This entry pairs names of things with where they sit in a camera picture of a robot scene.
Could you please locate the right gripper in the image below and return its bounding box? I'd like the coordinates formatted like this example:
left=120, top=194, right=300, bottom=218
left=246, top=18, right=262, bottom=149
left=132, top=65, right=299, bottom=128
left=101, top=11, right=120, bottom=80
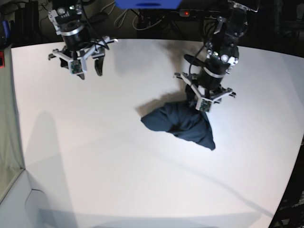
left=48, top=25, right=118, bottom=80

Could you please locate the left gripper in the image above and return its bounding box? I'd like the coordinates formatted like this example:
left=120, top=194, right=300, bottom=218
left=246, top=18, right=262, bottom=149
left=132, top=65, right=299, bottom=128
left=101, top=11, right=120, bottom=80
left=174, top=61, right=236, bottom=107

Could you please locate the dark blue t-shirt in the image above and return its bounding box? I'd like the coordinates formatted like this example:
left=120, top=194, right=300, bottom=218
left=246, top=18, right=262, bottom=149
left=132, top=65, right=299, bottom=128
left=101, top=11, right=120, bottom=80
left=141, top=101, right=216, bottom=150

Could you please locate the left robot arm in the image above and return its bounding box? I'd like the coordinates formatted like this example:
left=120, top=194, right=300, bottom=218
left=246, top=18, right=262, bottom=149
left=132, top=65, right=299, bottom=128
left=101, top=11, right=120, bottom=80
left=175, top=0, right=248, bottom=112

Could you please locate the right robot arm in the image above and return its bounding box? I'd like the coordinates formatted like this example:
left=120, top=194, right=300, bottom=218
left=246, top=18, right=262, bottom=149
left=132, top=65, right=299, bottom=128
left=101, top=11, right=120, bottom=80
left=48, top=0, right=118, bottom=80

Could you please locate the blue overhead box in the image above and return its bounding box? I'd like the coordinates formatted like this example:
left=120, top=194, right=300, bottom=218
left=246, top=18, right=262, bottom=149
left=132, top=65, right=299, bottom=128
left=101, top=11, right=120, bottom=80
left=115, top=0, right=181, bottom=9

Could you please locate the red box at left edge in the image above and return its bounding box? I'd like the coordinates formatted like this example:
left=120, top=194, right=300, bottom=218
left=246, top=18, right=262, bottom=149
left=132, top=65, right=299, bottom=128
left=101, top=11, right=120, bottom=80
left=0, top=51, right=5, bottom=68

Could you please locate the blue cylinder at left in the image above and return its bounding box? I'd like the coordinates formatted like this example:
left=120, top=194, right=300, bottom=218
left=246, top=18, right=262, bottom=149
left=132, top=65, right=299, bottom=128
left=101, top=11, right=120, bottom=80
left=2, top=20, right=11, bottom=39

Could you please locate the black power strip red light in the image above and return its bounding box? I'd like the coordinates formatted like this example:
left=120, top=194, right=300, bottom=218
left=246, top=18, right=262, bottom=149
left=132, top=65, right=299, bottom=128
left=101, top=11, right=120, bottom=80
left=178, top=9, right=217, bottom=18

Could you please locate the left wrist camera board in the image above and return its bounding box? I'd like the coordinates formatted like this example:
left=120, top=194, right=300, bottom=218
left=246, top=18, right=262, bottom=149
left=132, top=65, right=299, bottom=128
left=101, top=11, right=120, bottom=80
left=196, top=98, right=212, bottom=112

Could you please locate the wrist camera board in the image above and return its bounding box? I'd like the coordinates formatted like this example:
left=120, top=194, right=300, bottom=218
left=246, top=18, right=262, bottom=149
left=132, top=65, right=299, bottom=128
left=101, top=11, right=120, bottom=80
left=196, top=98, right=212, bottom=112
left=69, top=60, right=83, bottom=75

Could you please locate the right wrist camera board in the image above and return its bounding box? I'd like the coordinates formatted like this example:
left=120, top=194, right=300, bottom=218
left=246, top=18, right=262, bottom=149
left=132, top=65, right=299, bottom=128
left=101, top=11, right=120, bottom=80
left=69, top=60, right=83, bottom=75

